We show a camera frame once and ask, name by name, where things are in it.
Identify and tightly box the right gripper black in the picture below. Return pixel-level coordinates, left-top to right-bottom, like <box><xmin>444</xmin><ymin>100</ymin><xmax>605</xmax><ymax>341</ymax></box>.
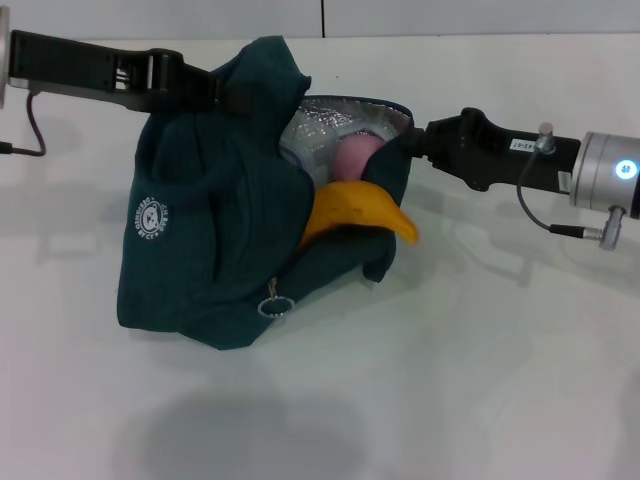
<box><xmin>407</xmin><ymin>107</ymin><xmax>584</xmax><ymax>196</ymax></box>

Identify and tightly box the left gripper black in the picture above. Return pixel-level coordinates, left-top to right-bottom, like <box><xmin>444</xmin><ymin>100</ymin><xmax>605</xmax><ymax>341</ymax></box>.
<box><xmin>9</xmin><ymin>29</ymin><xmax>261</xmax><ymax>114</ymax></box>

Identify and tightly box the pink peach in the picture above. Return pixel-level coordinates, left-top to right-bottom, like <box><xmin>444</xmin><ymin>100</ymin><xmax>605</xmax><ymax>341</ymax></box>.
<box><xmin>333</xmin><ymin>133</ymin><xmax>387</xmax><ymax>182</ymax></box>

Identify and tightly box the yellow banana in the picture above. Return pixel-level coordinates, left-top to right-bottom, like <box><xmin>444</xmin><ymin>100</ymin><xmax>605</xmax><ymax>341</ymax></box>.
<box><xmin>294</xmin><ymin>179</ymin><xmax>420</xmax><ymax>254</ymax></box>

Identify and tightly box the clear plastic food container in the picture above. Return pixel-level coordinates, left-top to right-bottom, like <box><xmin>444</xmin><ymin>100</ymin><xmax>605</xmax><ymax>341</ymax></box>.
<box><xmin>278</xmin><ymin>124</ymin><xmax>351</xmax><ymax>181</ymax></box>

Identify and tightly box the dark teal insulated lunch bag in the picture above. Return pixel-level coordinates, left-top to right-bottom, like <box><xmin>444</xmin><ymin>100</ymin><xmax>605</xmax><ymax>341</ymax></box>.
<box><xmin>115</xmin><ymin>34</ymin><xmax>419</xmax><ymax>354</ymax></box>

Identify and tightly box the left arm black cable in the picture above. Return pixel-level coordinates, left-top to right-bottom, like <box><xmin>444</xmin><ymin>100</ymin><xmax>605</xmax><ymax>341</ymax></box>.
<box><xmin>0</xmin><ymin>92</ymin><xmax>49</xmax><ymax>156</ymax></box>

